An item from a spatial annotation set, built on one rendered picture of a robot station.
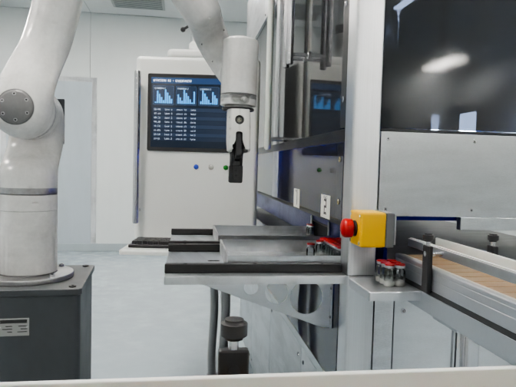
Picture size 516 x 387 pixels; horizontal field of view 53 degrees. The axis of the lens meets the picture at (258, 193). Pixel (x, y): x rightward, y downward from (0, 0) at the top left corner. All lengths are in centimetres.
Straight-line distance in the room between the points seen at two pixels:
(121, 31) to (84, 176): 186
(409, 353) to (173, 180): 122
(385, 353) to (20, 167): 89
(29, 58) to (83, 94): 562
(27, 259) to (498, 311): 91
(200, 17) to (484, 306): 82
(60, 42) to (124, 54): 562
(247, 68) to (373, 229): 46
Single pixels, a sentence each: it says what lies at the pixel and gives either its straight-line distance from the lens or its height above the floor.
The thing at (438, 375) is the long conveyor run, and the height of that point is 97.
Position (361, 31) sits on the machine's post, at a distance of 119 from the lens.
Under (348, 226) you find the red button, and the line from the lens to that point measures 107.
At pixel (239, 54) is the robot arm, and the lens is 120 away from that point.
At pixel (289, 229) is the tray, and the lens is 180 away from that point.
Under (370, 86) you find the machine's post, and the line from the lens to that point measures 117.
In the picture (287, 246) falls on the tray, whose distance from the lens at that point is 145.
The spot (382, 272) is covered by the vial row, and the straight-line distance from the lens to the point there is 111.
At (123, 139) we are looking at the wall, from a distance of 670.
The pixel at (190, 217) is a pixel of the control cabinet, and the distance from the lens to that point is 212.
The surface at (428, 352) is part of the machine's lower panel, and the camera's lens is 129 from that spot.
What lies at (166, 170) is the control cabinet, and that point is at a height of 109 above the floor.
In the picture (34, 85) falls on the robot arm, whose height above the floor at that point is 127.
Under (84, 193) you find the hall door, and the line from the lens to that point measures 676.
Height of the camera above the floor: 112
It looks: 3 degrees down
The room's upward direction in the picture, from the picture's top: 2 degrees clockwise
